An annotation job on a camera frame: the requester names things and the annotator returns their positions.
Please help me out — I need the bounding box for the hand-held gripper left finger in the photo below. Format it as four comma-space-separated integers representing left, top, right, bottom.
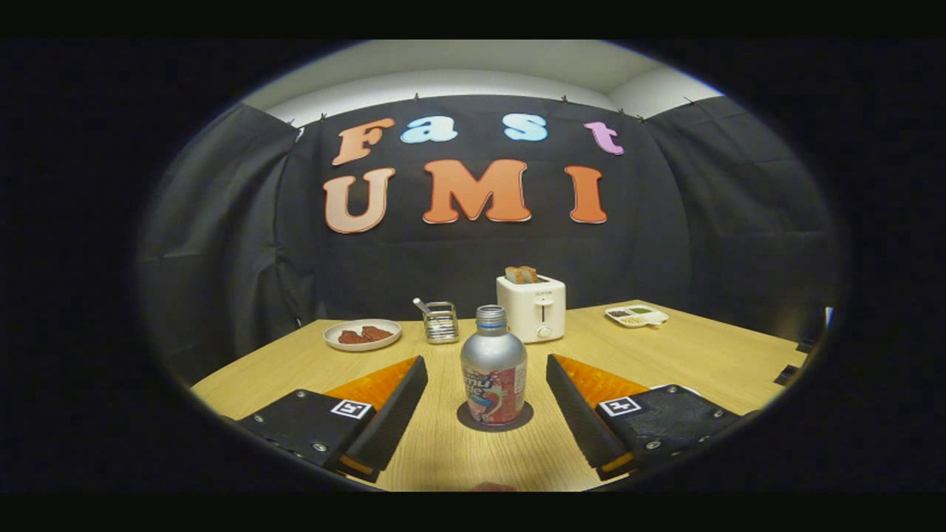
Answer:
236, 355, 429, 484

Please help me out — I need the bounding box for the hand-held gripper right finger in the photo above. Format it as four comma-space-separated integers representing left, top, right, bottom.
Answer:
545, 354, 741, 482

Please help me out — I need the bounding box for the dark round coaster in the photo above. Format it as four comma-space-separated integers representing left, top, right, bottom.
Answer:
456, 399, 534, 433

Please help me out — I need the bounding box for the silver juice bottle red label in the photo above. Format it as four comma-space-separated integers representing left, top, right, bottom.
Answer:
460, 304, 528, 426

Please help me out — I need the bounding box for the white round plate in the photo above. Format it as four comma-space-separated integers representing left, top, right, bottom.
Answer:
323, 318, 403, 352

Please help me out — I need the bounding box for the wooden table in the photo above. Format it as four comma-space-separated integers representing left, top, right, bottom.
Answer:
191, 299, 810, 492

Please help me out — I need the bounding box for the white divided tray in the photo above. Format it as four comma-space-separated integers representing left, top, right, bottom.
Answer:
605, 304, 670, 328

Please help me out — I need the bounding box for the white toaster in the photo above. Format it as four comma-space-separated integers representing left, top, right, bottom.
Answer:
496, 274, 567, 344

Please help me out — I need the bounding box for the metal wire basket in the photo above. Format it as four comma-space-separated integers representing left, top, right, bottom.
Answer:
423, 301, 460, 345

